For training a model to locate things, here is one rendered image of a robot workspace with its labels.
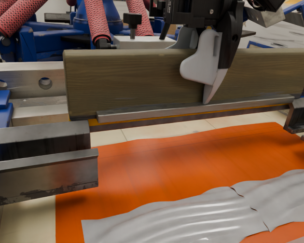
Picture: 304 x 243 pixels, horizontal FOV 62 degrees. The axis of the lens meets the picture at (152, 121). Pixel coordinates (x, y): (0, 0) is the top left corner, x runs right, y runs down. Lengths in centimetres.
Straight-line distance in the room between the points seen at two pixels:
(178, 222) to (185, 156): 13
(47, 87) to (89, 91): 20
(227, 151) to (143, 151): 13
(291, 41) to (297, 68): 247
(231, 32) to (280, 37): 271
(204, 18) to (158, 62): 7
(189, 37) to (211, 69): 6
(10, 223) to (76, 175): 8
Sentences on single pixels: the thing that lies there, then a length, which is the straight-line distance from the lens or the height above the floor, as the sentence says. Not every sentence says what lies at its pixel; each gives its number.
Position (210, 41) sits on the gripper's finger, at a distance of 31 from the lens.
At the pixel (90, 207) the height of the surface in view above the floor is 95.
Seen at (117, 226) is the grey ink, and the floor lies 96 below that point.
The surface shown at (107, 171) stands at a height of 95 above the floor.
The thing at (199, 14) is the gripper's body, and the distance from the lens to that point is 30.
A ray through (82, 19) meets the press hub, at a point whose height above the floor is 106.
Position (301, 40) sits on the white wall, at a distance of 284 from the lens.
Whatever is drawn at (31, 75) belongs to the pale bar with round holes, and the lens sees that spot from 47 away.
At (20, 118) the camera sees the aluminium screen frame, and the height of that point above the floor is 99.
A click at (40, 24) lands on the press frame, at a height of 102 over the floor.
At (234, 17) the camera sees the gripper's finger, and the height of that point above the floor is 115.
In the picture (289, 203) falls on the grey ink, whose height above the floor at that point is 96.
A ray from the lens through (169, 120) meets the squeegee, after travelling 35.
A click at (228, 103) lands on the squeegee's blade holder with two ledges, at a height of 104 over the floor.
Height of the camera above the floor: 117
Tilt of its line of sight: 27 degrees down
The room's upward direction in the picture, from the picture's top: 4 degrees clockwise
